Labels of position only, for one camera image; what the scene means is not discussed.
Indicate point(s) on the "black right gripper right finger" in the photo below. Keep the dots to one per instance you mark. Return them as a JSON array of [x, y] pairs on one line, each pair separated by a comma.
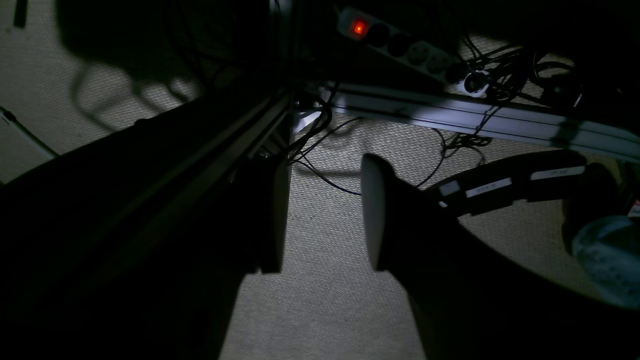
[[472, 303]]

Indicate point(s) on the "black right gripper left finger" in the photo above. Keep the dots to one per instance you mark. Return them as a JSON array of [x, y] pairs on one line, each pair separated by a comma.
[[246, 230]]

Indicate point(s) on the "white power strip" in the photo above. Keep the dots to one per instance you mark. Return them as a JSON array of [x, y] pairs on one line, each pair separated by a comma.
[[428, 59]]

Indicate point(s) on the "aluminium frame rail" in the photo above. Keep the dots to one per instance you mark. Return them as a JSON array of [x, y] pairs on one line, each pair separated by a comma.
[[466, 116]]

